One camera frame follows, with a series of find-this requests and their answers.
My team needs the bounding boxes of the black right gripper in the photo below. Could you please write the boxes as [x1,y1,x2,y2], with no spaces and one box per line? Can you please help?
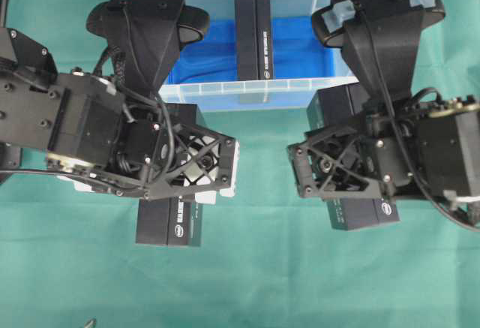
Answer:
[286,116,416,199]

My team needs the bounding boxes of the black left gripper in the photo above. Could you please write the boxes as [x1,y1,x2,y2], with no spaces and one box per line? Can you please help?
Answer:
[112,119,239,200]

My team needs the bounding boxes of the black realsense box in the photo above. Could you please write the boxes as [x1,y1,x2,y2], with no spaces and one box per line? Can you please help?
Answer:
[234,0,275,81]
[305,83,401,232]
[134,103,206,248]

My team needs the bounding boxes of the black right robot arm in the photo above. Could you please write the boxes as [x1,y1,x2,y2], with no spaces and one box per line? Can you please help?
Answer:
[287,83,479,231]

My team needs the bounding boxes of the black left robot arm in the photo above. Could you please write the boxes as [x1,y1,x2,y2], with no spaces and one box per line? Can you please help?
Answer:
[1,27,239,203]

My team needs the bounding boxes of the clear plastic storage case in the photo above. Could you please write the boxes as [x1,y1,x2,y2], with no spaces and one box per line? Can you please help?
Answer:
[160,0,356,111]

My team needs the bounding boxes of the blue cloth liner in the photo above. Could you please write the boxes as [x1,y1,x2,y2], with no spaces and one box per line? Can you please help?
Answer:
[166,16,340,84]

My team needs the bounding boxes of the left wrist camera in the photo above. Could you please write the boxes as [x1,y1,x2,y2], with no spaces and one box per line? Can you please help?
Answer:
[86,0,210,98]

